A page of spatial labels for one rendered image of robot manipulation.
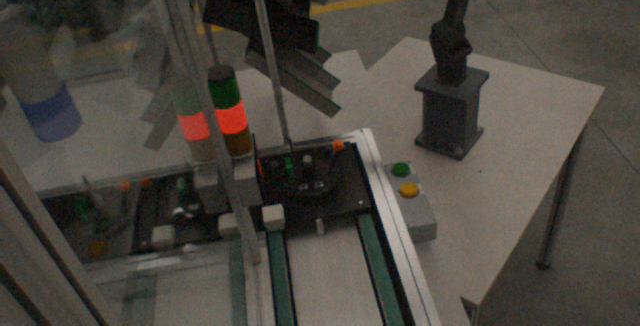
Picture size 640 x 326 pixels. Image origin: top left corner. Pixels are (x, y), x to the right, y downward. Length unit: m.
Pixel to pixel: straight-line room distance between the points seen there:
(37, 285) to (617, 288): 2.27
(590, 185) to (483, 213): 1.45
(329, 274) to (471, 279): 0.31
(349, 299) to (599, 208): 1.73
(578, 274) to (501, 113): 0.95
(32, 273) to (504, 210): 1.21
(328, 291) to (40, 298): 0.91
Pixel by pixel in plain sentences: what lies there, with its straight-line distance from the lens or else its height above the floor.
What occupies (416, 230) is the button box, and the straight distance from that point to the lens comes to 1.18.
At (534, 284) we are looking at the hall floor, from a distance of 2.31.
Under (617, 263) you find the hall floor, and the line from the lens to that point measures 2.47.
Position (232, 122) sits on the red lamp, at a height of 1.33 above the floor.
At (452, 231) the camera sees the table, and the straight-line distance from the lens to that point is 1.30.
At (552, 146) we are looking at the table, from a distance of 1.56.
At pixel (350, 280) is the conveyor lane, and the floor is 0.92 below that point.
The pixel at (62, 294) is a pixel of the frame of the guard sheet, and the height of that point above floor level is 1.66.
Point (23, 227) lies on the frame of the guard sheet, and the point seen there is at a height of 1.70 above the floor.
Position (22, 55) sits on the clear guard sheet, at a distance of 0.30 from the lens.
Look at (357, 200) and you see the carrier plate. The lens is 1.22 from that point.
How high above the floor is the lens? 1.84
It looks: 40 degrees down
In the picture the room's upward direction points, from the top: 10 degrees counter-clockwise
